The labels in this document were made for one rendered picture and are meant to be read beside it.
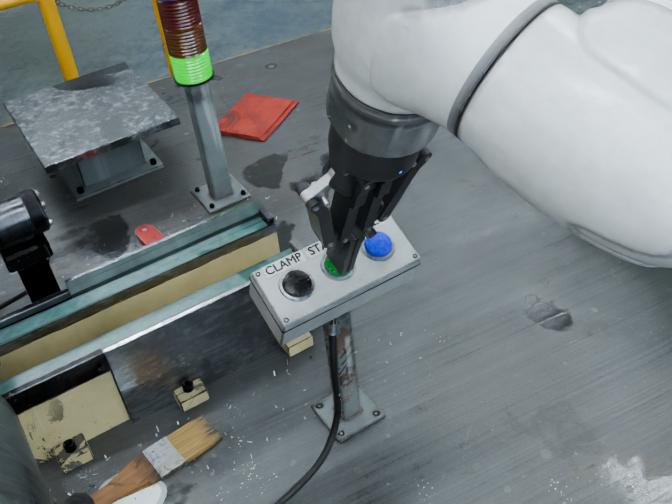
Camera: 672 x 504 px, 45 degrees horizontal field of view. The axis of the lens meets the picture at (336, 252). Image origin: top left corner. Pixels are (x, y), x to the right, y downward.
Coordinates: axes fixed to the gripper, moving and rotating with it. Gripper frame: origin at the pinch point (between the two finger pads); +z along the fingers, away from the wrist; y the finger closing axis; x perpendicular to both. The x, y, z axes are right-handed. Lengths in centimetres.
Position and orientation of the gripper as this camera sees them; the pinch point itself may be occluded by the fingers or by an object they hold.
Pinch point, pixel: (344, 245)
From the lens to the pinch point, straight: 80.4
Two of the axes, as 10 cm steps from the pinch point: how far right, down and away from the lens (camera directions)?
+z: -1.3, 4.8, 8.6
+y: -8.4, 4.0, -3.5
